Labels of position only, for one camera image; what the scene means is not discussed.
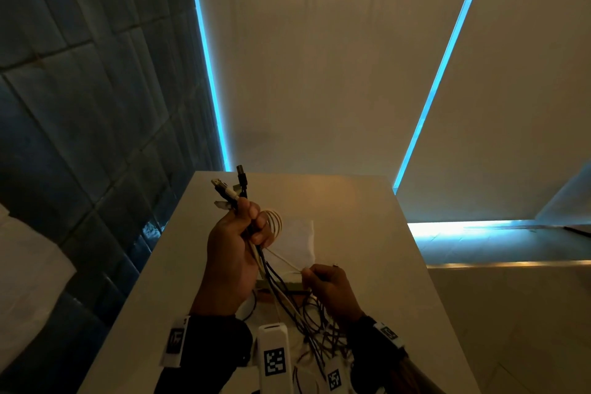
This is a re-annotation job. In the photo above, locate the person's left hand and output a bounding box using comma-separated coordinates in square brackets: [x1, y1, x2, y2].
[191, 197, 276, 318]

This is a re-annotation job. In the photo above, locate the person's right hand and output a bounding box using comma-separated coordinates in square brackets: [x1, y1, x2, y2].
[300, 264, 366, 325]

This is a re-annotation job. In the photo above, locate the tangle of cables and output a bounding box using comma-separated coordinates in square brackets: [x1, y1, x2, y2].
[235, 268, 356, 394]

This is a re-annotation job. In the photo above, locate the white plastic pouch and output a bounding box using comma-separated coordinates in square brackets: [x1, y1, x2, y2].
[258, 218, 317, 293]

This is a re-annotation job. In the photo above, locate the white table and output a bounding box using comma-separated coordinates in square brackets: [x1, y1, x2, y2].
[78, 171, 481, 394]

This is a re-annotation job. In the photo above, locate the window sill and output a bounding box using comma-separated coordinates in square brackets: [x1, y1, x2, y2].
[408, 220, 591, 269]

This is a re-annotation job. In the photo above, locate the white pillow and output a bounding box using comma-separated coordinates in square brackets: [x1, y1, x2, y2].
[0, 204, 77, 371]

